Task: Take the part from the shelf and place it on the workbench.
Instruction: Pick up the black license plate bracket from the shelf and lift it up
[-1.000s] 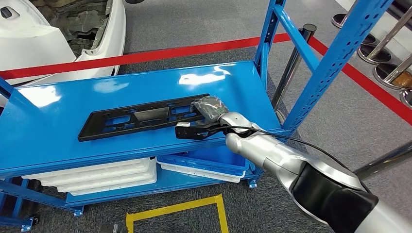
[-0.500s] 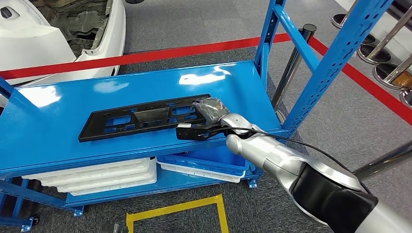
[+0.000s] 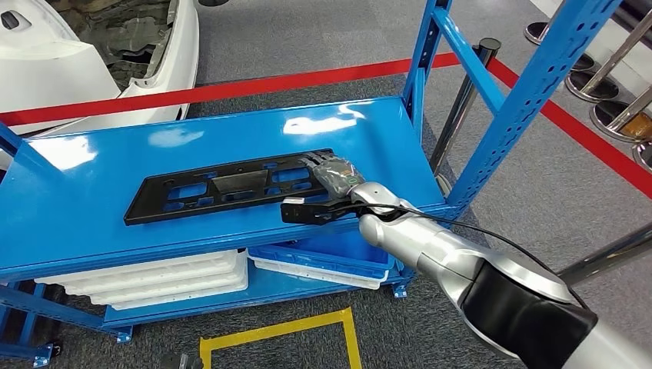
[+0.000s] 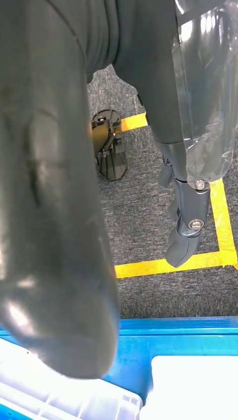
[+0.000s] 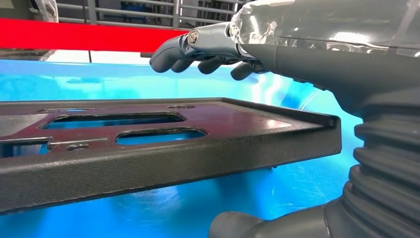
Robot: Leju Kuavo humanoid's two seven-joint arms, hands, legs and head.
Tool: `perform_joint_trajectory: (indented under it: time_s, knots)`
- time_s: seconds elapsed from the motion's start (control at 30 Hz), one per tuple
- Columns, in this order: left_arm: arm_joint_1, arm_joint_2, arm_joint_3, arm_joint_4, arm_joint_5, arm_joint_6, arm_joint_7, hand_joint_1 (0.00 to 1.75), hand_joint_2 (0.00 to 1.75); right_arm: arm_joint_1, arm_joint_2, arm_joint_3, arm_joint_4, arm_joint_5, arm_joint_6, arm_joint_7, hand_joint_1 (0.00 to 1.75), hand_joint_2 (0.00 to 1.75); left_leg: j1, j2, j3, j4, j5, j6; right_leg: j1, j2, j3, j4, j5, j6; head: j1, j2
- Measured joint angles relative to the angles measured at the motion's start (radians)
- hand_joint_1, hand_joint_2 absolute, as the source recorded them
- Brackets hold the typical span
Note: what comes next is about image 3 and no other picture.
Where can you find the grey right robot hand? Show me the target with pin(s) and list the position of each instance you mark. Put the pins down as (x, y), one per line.
(338, 175)

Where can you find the long black plastic panel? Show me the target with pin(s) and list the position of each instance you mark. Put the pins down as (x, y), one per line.
(148, 201)

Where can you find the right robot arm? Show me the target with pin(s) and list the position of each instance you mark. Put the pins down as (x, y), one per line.
(509, 295)

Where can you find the blue metal shelf rack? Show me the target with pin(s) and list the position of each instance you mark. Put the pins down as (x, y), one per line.
(153, 127)

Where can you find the blue plastic bin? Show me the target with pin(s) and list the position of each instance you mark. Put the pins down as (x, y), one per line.
(326, 254)

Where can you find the white plastic bin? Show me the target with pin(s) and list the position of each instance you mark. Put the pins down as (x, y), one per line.
(316, 275)
(153, 262)
(178, 301)
(168, 290)
(153, 279)

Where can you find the red barrier belt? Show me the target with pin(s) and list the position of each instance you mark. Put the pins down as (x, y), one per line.
(586, 137)
(254, 84)

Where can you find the black round base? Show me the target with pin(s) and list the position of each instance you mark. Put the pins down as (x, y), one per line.
(213, 2)

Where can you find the black camera bracket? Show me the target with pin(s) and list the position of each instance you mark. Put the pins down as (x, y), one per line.
(336, 208)

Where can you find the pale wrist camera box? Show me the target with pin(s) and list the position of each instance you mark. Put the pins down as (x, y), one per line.
(295, 214)

